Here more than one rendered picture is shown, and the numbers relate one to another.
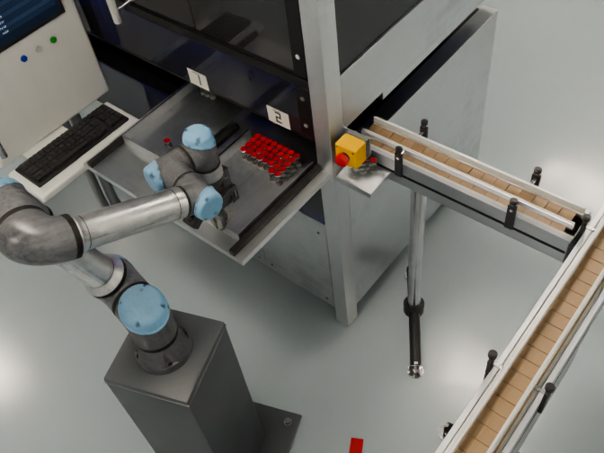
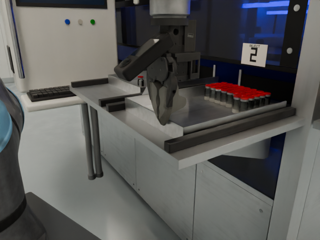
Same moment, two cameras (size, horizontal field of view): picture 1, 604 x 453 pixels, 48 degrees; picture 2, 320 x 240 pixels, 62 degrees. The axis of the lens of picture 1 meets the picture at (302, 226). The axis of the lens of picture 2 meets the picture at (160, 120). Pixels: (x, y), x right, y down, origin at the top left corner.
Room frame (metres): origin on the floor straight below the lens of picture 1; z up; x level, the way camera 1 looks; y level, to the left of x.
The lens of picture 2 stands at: (0.74, 0.13, 1.11)
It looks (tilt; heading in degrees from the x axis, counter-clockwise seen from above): 20 degrees down; 11
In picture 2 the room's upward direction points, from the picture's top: straight up
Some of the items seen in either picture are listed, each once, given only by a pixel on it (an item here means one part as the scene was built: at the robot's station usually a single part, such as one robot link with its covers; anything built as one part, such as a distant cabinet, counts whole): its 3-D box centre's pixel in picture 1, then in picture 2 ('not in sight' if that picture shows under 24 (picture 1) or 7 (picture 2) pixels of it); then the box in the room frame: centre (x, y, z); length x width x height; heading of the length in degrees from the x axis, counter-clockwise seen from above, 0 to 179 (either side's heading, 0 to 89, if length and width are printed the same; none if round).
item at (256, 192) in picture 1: (244, 182); (203, 105); (1.43, 0.15, 0.90); 0.34 x 0.26 x 0.04; 134
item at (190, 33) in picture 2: (216, 189); (172, 50); (1.27, 0.21, 1.05); 0.09 x 0.08 x 0.12; 134
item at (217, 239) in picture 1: (211, 163); (173, 99); (1.57, 0.25, 0.87); 0.70 x 0.48 x 0.02; 44
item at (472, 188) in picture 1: (464, 177); not in sight; (1.29, -0.48, 0.92); 0.69 x 0.15 x 0.16; 44
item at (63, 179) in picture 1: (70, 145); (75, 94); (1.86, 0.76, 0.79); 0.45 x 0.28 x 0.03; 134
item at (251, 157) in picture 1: (263, 164); (226, 98); (1.49, 0.08, 0.90); 0.18 x 0.02 x 0.05; 44
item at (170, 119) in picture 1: (187, 123); (162, 80); (1.74, 0.32, 0.90); 0.34 x 0.26 x 0.04; 134
